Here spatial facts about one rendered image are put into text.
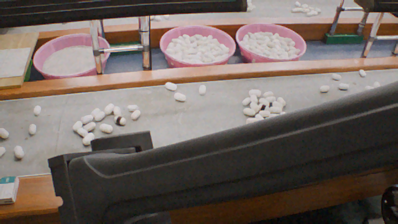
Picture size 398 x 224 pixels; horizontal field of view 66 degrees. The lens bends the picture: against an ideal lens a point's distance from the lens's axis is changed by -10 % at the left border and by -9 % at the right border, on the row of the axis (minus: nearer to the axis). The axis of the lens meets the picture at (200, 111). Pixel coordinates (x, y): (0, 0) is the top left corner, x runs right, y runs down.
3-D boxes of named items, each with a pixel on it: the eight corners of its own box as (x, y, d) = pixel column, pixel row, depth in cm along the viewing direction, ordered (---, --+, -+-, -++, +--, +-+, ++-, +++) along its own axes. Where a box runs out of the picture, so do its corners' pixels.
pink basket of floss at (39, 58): (127, 71, 119) (125, 48, 112) (69, 110, 102) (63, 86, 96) (82, 47, 129) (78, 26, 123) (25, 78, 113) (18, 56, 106)
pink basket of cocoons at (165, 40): (247, 73, 122) (250, 51, 115) (183, 96, 110) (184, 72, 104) (206, 40, 138) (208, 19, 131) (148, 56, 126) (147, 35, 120)
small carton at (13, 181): (14, 203, 67) (11, 198, 65) (-1, 205, 66) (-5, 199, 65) (19, 180, 71) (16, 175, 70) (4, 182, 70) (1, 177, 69)
